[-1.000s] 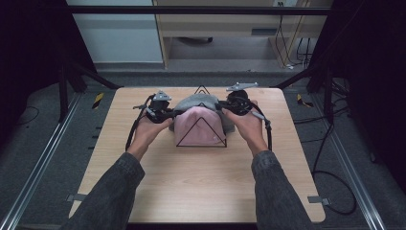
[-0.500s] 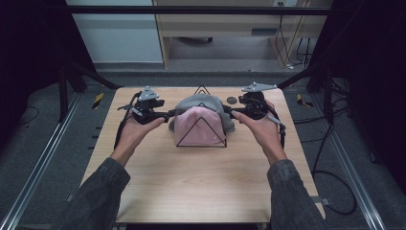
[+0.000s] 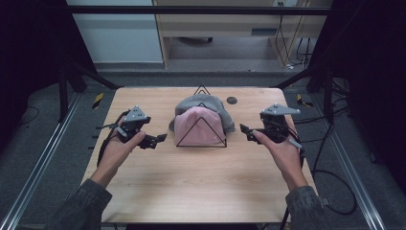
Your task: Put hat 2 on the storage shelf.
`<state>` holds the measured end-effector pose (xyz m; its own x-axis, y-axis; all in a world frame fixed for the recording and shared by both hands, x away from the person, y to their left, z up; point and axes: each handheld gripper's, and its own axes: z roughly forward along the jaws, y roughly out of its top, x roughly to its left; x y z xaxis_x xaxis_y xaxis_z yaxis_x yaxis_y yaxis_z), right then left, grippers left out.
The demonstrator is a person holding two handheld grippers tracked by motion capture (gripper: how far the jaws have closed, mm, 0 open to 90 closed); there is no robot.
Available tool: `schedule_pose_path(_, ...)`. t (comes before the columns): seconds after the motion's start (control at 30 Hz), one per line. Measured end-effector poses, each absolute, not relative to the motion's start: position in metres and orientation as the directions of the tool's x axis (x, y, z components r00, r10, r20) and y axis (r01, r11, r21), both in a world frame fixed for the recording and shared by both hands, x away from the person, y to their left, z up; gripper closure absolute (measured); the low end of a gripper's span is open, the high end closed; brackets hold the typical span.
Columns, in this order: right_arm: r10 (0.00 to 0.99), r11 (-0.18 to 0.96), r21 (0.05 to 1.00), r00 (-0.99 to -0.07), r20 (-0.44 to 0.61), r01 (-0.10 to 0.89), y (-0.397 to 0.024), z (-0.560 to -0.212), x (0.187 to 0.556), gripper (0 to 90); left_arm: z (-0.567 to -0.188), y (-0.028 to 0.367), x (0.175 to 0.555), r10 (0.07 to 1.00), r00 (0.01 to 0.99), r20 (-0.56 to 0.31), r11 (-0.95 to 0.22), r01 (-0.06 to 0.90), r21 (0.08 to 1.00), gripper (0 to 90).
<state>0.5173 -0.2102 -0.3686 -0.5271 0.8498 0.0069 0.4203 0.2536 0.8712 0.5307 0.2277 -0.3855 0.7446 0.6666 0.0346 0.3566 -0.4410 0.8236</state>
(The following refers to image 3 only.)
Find pink knit hat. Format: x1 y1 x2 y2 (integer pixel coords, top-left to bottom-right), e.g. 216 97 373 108
173 105 227 148

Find black wire rack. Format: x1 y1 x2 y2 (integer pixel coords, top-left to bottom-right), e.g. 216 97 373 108
175 84 228 149

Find aluminium rail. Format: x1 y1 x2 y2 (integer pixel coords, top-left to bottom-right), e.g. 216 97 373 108
0 91 82 230
327 127 388 230

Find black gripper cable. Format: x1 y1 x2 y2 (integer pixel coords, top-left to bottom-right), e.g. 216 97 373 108
310 123 358 216
96 109 129 168

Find white cabinet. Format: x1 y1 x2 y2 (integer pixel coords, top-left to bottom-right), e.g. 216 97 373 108
65 0 164 64

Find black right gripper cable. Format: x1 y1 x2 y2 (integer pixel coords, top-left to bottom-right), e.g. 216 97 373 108
310 123 358 216

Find person's right hand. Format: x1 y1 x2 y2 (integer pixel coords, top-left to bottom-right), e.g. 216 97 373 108
251 118 309 192

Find black metal stand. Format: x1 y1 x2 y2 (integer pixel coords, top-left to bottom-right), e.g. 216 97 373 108
273 61 335 124
57 58 124 124

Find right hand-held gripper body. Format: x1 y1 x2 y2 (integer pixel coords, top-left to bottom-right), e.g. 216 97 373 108
259 103 303 151

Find grey knit hat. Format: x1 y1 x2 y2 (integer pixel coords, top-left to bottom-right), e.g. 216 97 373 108
168 94 237 134

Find black hanging cable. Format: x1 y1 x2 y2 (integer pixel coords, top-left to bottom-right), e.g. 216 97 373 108
275 2 293 69

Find person's left hand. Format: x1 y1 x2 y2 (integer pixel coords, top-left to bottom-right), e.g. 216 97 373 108
95 116 147 181

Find black horizontal frame bar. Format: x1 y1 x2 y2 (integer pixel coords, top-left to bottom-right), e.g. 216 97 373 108
65 5 333 16

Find yellow black tape strip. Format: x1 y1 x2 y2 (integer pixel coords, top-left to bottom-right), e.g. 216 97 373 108
92 92 105 110
296 93 314 108

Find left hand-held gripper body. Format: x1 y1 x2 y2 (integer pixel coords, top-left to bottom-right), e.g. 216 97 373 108
115 104 152 144

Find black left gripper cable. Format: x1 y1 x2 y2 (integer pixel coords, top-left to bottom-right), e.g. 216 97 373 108
96 109 129 168

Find black curtain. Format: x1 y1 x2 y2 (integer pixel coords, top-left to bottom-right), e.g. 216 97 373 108
0 0 97 145
308 0 406 196

